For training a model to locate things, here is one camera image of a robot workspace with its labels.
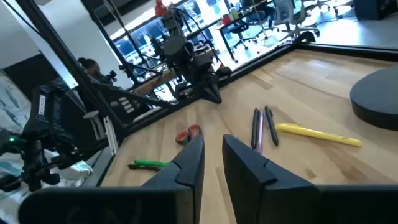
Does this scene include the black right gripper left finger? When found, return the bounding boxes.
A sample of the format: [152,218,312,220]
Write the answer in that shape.
[141,134,205,224]

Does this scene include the green marker pen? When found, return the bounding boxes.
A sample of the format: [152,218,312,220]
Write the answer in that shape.
[127,164,162,172]

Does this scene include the black office desk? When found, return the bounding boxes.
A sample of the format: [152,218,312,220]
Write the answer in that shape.
[217,9,271,63]

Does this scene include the blue white patterned sheet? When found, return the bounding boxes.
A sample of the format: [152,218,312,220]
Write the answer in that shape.
[0,71,94,224]

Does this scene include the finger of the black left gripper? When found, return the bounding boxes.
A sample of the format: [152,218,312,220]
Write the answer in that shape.
[203,79,220,104]
[213,76,223,104]

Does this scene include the grey office chair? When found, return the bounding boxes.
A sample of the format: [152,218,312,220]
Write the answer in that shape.
[272,0,321,41]

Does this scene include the black office chair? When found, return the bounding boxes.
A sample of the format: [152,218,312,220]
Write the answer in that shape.
[231,21,259,50]

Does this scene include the yellow highlighter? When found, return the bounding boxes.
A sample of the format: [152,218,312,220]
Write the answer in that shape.
[274,123,363,148]

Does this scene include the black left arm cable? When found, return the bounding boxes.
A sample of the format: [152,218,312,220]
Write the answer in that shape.
[170,6,225,67]

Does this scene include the person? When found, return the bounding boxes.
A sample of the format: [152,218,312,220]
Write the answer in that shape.
[76,57,125,94]

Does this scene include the red plastic object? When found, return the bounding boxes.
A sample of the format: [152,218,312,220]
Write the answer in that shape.
[154,0,169,17]

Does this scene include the black Trossen labelled machine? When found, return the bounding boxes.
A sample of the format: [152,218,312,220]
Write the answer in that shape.
[0,80,111,193]

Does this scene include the white globe table lamp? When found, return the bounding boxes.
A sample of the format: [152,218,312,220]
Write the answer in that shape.
[349,64,398,131]

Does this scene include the black cabinet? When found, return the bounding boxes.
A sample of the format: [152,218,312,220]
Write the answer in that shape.
[353,0,398,21]

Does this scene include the black pen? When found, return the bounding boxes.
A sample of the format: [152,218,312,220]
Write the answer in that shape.
[264,105,280,147]
[251,108,260,150]

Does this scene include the green marker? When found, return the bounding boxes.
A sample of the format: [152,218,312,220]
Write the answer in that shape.
[134,159,170,167]

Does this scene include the purple pen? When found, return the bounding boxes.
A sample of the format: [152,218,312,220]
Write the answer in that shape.
[255,110,265,156]

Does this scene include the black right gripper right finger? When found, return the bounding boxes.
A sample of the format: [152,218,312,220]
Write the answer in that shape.
[222,134,321,224]

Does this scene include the red and black scissors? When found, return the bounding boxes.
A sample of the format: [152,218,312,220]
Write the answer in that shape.
[175,124,203,146]

